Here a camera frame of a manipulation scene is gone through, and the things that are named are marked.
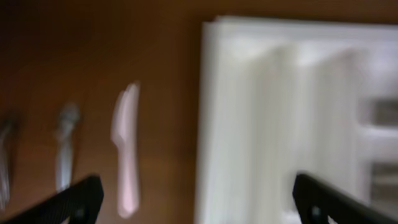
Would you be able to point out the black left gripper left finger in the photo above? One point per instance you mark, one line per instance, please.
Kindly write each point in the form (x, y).
(78, 204)

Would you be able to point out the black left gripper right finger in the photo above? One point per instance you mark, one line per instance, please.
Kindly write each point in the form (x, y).
(318, 202)

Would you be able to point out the pink plastic knife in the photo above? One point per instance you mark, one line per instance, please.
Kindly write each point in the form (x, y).
(124, 137)

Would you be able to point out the small dark metal teaspoon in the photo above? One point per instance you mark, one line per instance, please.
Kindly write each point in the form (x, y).
(7, 126)

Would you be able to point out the white plastic cutlery tray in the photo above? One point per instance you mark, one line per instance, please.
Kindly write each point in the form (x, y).
(279, 97)

